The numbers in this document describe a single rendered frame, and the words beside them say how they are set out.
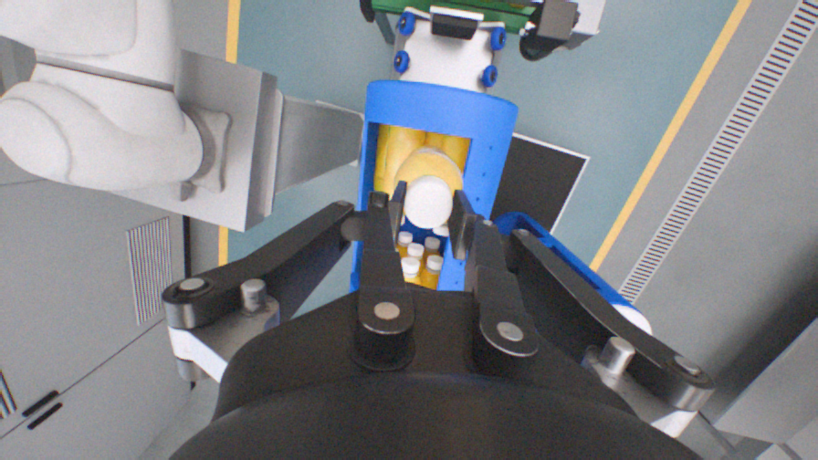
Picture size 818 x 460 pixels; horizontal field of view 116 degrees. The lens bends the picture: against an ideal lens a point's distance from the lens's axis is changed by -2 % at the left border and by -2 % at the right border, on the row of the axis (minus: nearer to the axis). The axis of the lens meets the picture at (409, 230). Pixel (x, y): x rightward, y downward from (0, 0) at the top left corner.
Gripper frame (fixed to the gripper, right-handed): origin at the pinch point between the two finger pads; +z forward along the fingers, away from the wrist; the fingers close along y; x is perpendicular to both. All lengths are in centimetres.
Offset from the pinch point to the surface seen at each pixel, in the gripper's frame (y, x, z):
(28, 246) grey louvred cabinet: -148, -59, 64
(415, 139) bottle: -2.8, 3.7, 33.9
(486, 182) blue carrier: 10.4, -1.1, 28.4
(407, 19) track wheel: -9, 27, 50
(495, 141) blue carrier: 10.1, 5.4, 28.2
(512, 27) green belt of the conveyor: 15, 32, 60
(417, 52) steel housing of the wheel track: -6, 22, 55
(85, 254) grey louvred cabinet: -150, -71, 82
